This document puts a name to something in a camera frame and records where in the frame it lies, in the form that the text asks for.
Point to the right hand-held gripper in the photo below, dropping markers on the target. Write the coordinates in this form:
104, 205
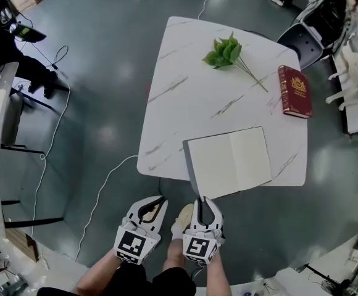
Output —
199, 245

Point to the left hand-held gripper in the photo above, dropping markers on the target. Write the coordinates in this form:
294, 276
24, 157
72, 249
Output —
131, 245

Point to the grey notebook with white pages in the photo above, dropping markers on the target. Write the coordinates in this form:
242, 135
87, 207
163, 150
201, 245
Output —
228, 162

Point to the person's left forearm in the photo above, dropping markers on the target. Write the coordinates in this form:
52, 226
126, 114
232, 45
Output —
98, 273

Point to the person's right forearm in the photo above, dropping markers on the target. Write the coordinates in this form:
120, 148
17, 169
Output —
217, 276

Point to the person's left beige shoe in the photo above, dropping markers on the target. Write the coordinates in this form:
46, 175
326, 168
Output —
152, 211

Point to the person's beige shoe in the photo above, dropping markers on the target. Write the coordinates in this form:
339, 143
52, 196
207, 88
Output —
152, 211
185, 214

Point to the person's right beige shoe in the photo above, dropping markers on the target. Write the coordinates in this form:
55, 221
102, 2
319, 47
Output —
185, 214

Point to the person's right leg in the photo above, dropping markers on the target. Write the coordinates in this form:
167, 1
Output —
174, 251

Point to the person's black shorts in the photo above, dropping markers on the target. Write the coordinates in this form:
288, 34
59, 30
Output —
129, 284

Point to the white marble table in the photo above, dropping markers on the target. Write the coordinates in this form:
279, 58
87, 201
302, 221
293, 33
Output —
197, 103

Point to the wooden cabinet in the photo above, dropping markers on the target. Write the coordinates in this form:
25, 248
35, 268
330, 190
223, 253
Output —
21, 242

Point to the red hardcover book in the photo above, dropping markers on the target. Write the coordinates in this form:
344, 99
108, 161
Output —
296, 94

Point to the green leaf sprig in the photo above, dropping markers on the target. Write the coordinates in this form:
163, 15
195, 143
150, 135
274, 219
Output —
225, 52

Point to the grey chair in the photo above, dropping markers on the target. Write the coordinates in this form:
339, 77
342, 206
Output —
10, 119

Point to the white egg-shaped shell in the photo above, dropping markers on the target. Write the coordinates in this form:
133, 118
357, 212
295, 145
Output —
314, 32

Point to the black device with green light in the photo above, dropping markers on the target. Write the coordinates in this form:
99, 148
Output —
27, 32

